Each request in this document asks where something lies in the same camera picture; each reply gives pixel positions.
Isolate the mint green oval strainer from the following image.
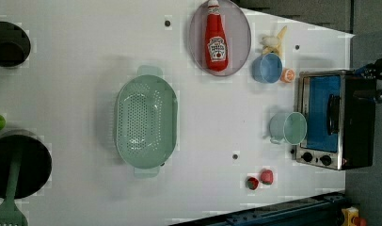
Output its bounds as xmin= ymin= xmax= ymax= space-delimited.
xmin=115 ymin=65 xmax=178 ymax=179

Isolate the red ketchup bottle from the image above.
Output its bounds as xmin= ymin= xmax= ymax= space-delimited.
xmin=204 ymin=0 xmax=229 ymax=72

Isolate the blue cup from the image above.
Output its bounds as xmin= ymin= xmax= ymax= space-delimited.
xmin=252 ymin=53 xmax=282 ymax=84

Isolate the grey round plate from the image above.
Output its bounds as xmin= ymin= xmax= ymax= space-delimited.
xmin=188 ymin=0 xmax=251 ymax=76

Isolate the red toy strawberry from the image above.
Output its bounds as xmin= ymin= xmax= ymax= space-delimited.
xmin=246 ymin=177 xmax=259 ymax=190

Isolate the pink toy strawberry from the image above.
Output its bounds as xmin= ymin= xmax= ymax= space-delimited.
xmin=260 ymin=169 xmax=274 ymax=185

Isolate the mint green mug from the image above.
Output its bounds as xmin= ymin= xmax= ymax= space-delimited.
xmin=269 ymin=112 xmax=308 ymax=145

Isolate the orange slice toy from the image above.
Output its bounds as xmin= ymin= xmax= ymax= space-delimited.
xmin=280 ymin=68 xmax=295 ymax=83

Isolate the peeled toy banana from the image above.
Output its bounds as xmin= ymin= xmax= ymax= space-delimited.
xmin=262 ymin=26 xmax=287 ymax=58

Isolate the black toaster oven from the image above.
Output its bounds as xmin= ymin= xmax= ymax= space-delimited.
xmin=295 ymin=70 xmax=376 ymax=170

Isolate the black pot with spatula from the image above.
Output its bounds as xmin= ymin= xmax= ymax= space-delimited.
xmin=0 ymin=130 xmax=53 ymax=199

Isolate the yellow red emergency button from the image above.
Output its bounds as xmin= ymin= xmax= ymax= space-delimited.
xmin=342 ymin=207 xmax=367 ymax=226

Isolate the small black pot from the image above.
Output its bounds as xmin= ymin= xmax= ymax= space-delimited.
xmin=0 ymin=22 xmax=31 ymax=68

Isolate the green slotted spatula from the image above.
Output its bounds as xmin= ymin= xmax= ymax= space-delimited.
xmin=0 ymin=151 xmax=28 ymax=226

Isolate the blue metal frame rail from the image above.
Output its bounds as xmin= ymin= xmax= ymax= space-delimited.
xmin=171 ymin=192 xmax=351 ymax=226

